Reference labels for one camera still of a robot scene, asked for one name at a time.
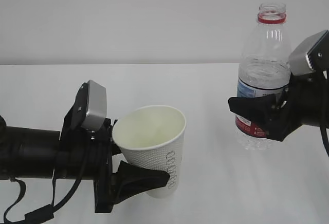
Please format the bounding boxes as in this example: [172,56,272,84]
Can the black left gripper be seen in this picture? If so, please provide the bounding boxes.
[90,118,170,213]

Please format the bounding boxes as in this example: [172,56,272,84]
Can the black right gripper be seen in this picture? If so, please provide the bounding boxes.
[228,73,328,142]

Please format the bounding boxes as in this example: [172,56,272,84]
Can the clear water bottle red label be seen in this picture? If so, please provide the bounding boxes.
[234,2,292,151]

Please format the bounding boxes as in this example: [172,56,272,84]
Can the white paper cup green logo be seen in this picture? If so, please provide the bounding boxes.
[112,105,187,198]

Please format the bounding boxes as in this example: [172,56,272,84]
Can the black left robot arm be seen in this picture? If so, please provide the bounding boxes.
[1,119,170,213]

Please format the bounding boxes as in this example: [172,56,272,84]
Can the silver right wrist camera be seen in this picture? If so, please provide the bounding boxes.
[288,29,328,78]

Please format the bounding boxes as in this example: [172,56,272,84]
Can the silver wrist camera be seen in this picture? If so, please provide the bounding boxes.
[59,80,107,142]
[288,29,328,78]

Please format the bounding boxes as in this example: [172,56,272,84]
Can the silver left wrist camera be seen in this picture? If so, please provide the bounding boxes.
[59,80,107,142]

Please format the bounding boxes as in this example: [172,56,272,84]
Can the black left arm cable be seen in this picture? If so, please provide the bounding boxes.
[0,131,89,222]

